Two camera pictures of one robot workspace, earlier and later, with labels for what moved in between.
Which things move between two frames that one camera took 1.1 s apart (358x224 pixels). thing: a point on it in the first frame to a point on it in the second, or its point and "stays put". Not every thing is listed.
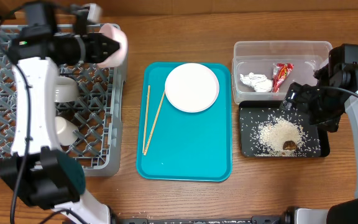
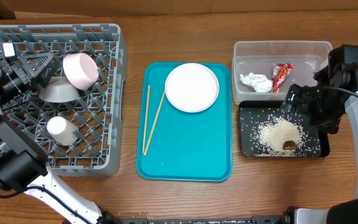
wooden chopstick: [155, 119] stays put
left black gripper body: [94, 48] to [26, 74]
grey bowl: [66, 89] stays put
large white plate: [192, 87] stays put
